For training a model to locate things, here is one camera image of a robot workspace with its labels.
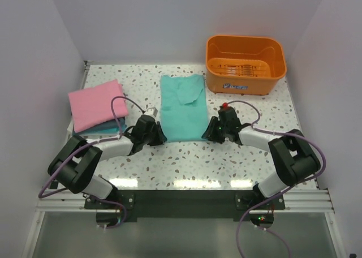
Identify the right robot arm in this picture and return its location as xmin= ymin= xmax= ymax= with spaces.
xmin=202 ymin=106 xmax=321 ymax=209

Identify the folded dark teal t-shirt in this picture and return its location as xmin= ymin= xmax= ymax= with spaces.
xmin=73 ymin=117 xmax=126 ymax=134

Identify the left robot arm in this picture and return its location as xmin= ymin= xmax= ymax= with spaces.
xmin=48 ymin=114 xmax=167 ymax=208

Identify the mint green t-shirt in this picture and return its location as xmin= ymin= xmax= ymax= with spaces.
xmin=160 ymin=74 xmax=209 ymax=142

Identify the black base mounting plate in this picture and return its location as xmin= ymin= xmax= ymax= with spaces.
xmin=84 ymin=189 xmax=286 ymax=223

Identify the folded pink t-shirt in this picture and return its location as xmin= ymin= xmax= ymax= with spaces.
xmin=68 ymin=80 xmax=129 ymax=133

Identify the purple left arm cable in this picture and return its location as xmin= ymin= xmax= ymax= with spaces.
xmin=38 ymin=96 xmax=148 ymax=230

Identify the orange plastic basket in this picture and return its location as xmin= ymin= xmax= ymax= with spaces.
xmin=205 ymin=35 xmax=287 ymax=96

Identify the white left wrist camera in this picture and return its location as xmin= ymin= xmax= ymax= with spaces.
xmin=143 ymin=107 xmax=158 ymax=119

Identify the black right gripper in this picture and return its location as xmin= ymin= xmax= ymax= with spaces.
xmin=201 ymin=117 xmax=229 ymax=144

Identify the folded turquoise t-shirt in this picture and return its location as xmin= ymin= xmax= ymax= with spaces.
xmin=79 ymin=127 xmax=119 ymax=136

